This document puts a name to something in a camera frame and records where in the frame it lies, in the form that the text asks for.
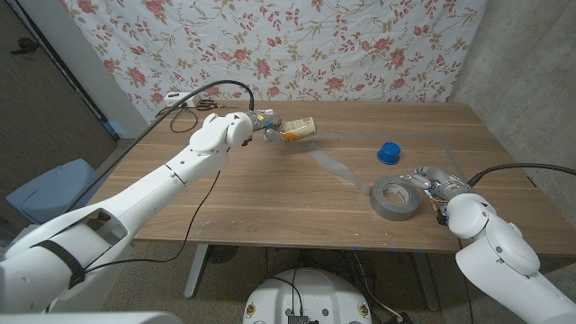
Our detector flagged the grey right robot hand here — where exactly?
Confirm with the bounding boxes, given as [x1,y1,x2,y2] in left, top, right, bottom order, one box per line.
[400,165,472,202]

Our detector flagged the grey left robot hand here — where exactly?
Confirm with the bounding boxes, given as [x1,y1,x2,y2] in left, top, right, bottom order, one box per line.
[249,110,289,144]

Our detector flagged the plastic bottle with orange label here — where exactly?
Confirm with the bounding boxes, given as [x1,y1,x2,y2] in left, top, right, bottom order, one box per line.
[278,116,318,142]

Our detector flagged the grey duct tape roll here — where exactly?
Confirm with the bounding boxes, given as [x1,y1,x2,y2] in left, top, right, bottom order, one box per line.
[308,142,422,222]

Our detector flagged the white power box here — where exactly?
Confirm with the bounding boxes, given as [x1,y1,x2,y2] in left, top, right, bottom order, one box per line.
[163,91,202,109]

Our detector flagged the floral backdrop cloth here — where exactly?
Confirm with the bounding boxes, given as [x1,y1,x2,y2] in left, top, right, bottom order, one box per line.
[60,0,490,125]

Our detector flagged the grey table leg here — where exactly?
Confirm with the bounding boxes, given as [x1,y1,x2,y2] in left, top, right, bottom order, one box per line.
[411,251,442,312]

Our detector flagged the white table leg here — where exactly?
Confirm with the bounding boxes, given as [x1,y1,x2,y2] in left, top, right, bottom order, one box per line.
[184,244,211,301]

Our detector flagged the white robot torso base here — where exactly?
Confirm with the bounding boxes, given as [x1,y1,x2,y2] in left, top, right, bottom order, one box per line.
[242,267,374,324]

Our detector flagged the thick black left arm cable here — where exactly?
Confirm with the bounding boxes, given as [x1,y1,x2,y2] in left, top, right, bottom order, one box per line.
[65,79,257,213]

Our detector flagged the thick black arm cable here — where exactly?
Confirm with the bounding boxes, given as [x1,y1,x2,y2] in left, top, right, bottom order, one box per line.
[65,79,257,213]
[467,163,576,186]

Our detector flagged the orange handled scissors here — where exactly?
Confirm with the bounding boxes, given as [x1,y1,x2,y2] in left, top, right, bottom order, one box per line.
[196,99,239,112]

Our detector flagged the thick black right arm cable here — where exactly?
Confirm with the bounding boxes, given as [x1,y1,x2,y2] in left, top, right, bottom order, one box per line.
[467,163,576,186]

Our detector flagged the thin black power cable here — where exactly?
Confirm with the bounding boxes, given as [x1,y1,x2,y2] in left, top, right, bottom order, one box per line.
[155,103,199,134]

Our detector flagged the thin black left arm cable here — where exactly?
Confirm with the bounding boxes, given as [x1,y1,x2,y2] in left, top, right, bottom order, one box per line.
[82,169,222,275]

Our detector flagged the black wall hook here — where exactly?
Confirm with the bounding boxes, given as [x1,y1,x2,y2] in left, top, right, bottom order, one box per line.
[11,37,41,56]

